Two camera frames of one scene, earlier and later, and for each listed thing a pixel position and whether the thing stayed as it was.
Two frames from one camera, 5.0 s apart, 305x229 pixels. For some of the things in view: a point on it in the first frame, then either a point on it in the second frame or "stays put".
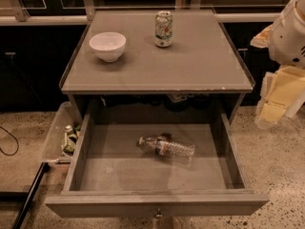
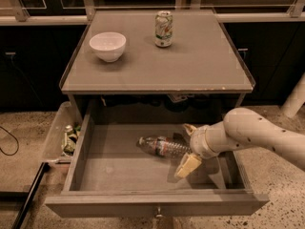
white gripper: x=288 y=39 -> x=198 y=141
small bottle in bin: x=70 y=137 stays put
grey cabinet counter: x=202 y=58 stays put
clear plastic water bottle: x=182 y=152 stays put
